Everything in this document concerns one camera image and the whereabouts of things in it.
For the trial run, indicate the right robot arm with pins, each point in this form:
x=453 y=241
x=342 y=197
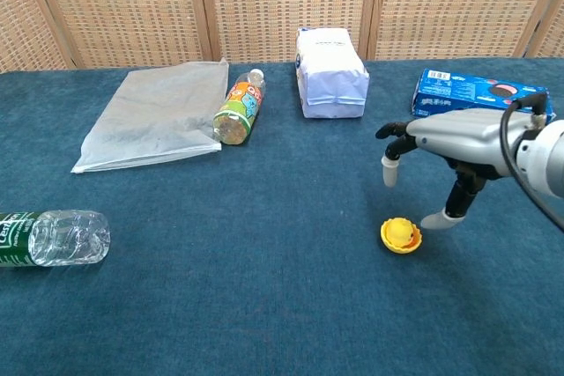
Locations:
x=544 y=160

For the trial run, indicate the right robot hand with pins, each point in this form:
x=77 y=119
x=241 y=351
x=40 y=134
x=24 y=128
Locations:
x=458 y=138

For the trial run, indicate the blue cookie box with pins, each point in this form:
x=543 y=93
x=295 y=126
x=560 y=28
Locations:
x=462 y=92

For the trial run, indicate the yellow rubber duck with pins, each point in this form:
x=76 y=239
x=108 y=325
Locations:
x=403 y=233

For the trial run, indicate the colourful label plastic bottle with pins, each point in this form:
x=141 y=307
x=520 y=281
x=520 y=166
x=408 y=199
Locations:
x=240 y=107

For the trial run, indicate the green label clear water bottle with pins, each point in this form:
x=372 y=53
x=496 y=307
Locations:
x=53 y=238

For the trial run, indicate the white paper bag package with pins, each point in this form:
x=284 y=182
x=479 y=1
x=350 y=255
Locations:
x=332 y=81

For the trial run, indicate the yellow round scalloped dish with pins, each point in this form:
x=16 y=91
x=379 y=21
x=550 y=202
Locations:
x=398 y=244

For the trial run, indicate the translucent zip plastic bag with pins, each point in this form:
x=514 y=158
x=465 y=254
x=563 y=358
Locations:
x=154 y=114

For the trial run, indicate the woven folding screen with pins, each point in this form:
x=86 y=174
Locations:
x=282 y=2

